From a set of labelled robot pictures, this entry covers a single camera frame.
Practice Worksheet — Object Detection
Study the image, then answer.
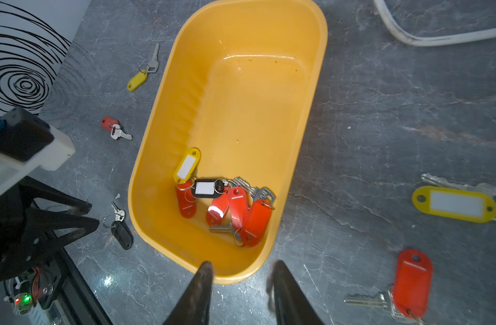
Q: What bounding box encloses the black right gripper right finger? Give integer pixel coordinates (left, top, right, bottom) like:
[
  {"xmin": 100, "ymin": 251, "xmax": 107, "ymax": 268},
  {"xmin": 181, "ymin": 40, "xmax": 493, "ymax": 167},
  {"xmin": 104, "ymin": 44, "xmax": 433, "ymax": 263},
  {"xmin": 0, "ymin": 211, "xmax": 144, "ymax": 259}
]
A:
[{"xmin": 270, "ymin": 260, "xmax": 323, "ymax": 324}]

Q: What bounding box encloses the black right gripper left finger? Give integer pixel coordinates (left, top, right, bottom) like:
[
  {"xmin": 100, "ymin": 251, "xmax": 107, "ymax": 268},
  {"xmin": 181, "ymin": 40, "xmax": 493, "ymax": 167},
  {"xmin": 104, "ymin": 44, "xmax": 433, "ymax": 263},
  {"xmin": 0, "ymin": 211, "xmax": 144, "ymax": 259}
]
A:
[{"xmin": 164, "ymin": 261, "xmax": 214, "ymax": 324}]

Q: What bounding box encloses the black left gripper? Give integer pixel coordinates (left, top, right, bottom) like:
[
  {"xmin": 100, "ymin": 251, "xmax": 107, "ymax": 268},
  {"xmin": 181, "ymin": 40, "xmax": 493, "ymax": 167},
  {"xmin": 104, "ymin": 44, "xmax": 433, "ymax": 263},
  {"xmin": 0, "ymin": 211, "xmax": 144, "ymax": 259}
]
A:
[{"xmin": 0, "ymin": 176, "xmax": 99, "ymax": 282}]

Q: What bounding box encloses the small red tag with key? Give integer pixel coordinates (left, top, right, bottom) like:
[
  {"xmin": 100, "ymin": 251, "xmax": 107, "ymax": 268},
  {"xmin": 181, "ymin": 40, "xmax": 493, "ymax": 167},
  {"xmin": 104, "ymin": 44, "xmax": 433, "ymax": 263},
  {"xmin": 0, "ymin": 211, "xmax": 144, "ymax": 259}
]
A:
[{"xmin": 100, "ymin": 116, "xmax": 133, "ymax": 140}]

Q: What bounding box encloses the yellow plastic storage box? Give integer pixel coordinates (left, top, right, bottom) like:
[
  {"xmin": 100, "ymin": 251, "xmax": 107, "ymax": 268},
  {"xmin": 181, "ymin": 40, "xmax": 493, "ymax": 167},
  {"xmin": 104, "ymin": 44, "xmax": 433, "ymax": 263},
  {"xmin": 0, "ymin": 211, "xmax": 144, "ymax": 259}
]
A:
[{"xmin": 127, "ymin": 1, "xmax": 328, "ymax": 284}]

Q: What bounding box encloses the small yellow key tag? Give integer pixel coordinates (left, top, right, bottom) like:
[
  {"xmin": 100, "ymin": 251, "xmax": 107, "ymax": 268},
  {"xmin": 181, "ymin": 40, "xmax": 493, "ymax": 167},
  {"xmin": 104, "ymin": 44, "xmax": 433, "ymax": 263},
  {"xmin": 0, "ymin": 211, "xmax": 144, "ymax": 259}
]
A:
[{"xmin": 127, "ymin": 69, "xmax": 148, "ymax": 92}]

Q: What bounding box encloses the red key tags cluster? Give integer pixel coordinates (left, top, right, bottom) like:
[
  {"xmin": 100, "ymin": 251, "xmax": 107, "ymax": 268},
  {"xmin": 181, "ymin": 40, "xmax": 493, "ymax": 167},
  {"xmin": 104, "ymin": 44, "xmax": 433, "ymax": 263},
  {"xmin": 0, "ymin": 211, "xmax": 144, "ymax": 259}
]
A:
[{"xmin": 176, "ymin": 177, "xmax": 276, "ymax": 247}]

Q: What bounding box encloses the black windowed key tag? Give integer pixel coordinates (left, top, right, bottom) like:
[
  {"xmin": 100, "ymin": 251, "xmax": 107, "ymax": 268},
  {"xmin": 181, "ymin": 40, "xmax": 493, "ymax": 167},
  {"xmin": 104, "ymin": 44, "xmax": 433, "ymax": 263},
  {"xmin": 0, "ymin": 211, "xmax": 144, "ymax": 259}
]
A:
[{"xmin": 191, "ymin": 179, "xmax": 226, "ymax": 199}]

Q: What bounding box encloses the yellow windowed key tag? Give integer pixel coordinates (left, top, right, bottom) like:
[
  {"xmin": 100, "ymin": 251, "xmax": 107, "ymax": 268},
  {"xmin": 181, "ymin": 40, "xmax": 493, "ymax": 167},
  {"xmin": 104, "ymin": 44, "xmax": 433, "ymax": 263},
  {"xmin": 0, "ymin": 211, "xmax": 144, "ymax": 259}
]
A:
[{"xmin": 173, "ymin": 147, "xmax": 201, "ymax": 184}]

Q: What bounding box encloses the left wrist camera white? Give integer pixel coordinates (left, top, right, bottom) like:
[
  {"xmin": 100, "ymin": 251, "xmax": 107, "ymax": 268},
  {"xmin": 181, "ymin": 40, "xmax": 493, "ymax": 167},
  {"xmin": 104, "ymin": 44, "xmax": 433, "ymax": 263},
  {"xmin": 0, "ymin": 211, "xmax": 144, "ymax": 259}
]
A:
[{"xmin": 0, "ymin": 107, "xmax": 75, "ymax": 196}]

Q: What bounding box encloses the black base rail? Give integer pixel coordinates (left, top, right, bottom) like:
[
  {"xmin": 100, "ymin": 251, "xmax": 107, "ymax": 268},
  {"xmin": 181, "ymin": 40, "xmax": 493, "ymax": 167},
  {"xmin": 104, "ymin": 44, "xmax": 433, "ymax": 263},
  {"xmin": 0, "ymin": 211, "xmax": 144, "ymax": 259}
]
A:
[{"xmin": 40, "ymin": 249, "xmax": 112, "ymax": 324}]

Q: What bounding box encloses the white toaster power cable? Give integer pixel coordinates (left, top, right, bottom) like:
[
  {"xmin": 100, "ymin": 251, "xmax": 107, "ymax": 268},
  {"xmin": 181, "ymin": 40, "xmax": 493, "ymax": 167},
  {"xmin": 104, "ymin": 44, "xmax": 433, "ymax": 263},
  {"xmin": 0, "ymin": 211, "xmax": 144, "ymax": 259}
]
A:
[{"xmin": 372, "ymin": 0, "xmax": 496, "ymax": 47}]

